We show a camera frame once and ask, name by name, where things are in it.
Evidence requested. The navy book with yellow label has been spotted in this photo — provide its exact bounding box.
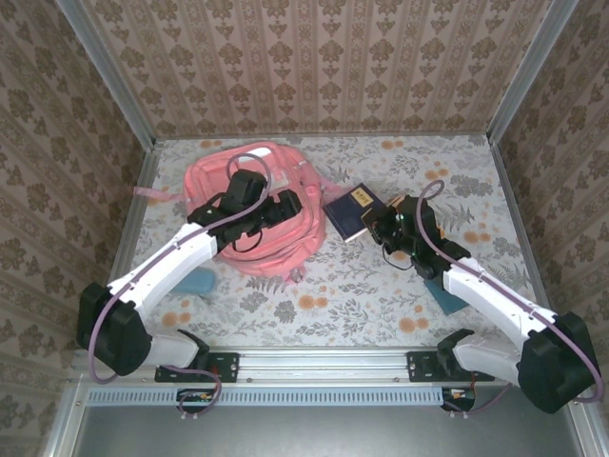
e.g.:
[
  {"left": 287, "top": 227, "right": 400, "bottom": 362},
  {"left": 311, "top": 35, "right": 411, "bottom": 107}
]
[{"left": 322, "top": 183, "right": 382, "bottom": 244}]

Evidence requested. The pink backpack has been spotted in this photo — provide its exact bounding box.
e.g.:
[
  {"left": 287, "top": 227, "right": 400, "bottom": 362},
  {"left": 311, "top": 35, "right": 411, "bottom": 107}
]
[{"left": 135, "top": 141, "right": 351, "bottom": 287}]

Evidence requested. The floral tablecloth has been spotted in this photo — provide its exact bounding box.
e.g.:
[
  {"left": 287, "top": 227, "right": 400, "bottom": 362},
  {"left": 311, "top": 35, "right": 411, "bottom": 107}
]
[{"left": 109, "top": 135, "right": 553, "bottom": 348}]

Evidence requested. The black wiring connector box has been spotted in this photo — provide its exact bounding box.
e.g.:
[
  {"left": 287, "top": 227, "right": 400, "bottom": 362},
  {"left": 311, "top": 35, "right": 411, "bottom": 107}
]
[
  {"left": 441, "top": 387, "right": 478, "bottom": 413},
  {"left": 176, "top": 387, "right": 221, "bottom": 414}
]

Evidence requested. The grey metal sheet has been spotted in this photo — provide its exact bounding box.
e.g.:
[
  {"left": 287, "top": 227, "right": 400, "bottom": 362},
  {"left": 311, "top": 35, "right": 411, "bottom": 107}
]
[{"left": 75, "top": 404, "right": 584, "bottom": 457}]

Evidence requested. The right gripper thin black cable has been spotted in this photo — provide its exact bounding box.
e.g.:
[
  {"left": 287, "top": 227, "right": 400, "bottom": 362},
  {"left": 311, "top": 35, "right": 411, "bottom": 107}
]
[{"left": 383, "top": 246, "right": 417, "bottom": 270}]

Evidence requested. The gripper thin black cable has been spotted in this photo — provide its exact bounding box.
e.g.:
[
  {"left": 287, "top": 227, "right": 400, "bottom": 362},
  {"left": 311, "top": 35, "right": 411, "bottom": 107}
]
[
  {"left": 383, "top": 246, "right": 417, "bottom": 270},
  {"left": 232, "top": 230, "right": 264, "bottom": 254}
]

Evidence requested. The left gripper thin black cable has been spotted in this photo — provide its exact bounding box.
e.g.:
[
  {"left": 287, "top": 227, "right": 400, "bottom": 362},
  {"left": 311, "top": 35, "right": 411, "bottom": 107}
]
[{"left": 232, "top": 230, "right": 264, "bottom": 254}]

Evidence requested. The aluminium table side rail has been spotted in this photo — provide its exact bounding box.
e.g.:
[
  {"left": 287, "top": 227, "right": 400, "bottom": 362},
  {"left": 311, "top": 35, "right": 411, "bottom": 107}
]
[
  {"left": 488, "top": 137, "right": 563, "bottom": 348},
  {"left": 89, "top": 140, "right": 163, "bottom": 348}
]

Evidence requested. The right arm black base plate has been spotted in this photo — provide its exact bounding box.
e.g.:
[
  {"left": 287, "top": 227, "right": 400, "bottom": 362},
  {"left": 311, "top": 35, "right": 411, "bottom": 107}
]
[{"left": 407, "top": 350, "right": 496, "bottom": 384}]

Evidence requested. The aluminium mounting rail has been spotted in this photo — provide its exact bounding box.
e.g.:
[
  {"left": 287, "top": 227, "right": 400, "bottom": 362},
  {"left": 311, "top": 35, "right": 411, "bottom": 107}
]
[{"left": 70, "top": 346, "right": 584, "bottom": 382}]

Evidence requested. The aluminium frame post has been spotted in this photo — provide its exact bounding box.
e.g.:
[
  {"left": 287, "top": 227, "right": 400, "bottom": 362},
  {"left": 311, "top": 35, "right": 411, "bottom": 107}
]
[
  {"left": 55, "top": 0, "right": 158, "bottom": 149},
  {"left": 487, "top": 0, "right": 580, "bottom": 144}
]

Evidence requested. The white slotted cable duct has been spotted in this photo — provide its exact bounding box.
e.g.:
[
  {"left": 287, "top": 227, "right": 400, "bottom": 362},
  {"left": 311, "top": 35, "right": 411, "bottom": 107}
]
[{"left": 88, "top": 386, "right": 446, "bottom": 407}]

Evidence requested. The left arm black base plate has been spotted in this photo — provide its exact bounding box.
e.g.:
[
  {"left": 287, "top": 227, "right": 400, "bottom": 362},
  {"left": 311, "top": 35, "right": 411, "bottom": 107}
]
[{"left": 154, "top": 351, "right": 239, "bottom": 384}]

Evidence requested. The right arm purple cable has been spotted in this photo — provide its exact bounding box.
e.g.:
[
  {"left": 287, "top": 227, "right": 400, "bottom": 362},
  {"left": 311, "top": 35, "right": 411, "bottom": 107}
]
[{"left": 416, "top": 179, "right": 601, "bottom": 420}]

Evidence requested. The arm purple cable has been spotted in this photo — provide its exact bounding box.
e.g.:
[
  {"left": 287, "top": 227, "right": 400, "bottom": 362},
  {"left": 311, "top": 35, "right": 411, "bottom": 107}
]
[
  {"left": 416, "top": 179, "right": 601, "bottom": 420},
  {"left": 88, "top": 152, "right": 272, "bottom": 423}
]

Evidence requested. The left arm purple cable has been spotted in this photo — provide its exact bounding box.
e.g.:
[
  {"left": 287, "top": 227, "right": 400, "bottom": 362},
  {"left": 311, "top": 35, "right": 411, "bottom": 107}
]
[{"left": 88, "top": 152, "right": 272, "bottom": 423}]

